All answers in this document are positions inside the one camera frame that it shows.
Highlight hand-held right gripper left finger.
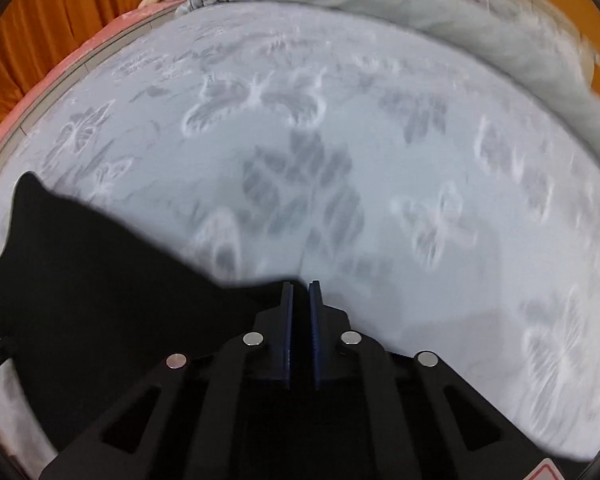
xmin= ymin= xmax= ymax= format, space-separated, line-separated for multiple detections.
xmin=40 ymin=282 xmax=294 ymax=480

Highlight orange curtain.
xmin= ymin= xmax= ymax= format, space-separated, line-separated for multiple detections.
xmin=0 ymin=0 xmax=173 ymax=136

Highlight black pants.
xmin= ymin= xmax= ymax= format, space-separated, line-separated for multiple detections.
xmin=0 ymin=171 xmax=301 ymax=456

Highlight pink mattress edge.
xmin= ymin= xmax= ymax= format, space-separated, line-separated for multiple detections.
xmin=0 ymin=0 xmax=186 ymax=171

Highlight pale blue butterfly bed sheet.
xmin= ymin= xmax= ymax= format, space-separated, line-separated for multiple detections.
xmin=0 ymin=2 xmax=600 ymax=463

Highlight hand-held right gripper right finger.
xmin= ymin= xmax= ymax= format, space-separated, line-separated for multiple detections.
xmin=307 ymin=280 xmax=556 ymax=480

